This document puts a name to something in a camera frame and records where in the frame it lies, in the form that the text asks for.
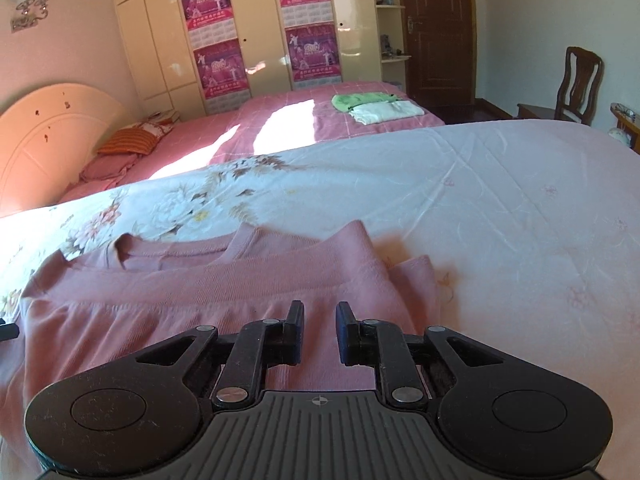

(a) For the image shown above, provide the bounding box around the cream wardrobe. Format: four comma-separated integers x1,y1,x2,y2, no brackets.
107,0,401,117

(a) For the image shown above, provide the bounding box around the green folded cloth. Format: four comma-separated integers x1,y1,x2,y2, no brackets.
331,91,396,114

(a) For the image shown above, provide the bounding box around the dark wooden chair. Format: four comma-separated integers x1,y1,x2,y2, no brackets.
517,46,604,127

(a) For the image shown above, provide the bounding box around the white folded cloth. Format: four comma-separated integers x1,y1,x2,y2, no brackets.
348,101,426,126

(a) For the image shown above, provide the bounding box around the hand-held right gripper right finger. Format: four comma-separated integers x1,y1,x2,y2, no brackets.
335,301,507,407

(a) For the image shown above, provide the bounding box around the orange striped pillow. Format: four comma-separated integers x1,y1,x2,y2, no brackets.
96,127,162,156

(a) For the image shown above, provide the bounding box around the dark wooden door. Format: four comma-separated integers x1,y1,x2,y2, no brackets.
397,0,477,107

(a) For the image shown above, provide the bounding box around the floral pillow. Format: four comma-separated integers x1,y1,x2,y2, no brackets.
144,110,179,136

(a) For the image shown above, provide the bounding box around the white floral bed sheet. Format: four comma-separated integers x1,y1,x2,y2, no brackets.
0,120,640,480

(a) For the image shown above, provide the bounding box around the pink folded blanket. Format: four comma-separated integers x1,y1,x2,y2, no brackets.
80,152,147,184

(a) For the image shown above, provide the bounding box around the pink bed sheet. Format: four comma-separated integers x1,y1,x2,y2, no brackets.
55,79,447,206

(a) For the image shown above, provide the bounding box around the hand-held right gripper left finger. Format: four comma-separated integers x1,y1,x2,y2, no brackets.
134,300,306,409

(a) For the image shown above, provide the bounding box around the wooden cabinet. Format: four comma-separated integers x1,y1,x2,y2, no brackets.
610,102,640,157

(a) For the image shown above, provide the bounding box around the cream corner shelf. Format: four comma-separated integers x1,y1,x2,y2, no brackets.
372,0,414,87

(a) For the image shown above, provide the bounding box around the cream wooden headboard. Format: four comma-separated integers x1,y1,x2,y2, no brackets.
0,83,134,219

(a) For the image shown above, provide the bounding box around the wall lamp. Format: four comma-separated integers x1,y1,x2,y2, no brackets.
11,0,54,34

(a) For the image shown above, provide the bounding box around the pink sweater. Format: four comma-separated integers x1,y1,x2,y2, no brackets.
19,220,446,461

